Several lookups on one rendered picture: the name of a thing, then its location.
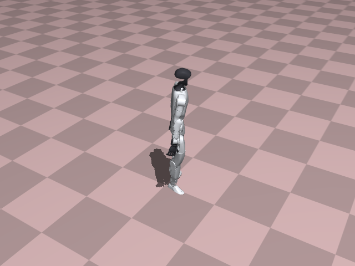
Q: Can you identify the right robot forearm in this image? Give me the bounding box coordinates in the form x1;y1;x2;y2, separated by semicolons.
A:
172;120;182;144

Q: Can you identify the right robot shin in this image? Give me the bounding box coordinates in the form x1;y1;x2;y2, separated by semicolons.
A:
169;160;181;187

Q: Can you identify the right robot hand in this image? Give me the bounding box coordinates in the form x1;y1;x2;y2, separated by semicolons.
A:
166;139;179;156

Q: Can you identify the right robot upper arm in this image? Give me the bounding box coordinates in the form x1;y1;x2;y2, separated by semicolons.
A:
173;95;186;124

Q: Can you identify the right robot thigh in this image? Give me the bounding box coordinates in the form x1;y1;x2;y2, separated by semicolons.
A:
171;134;185;167

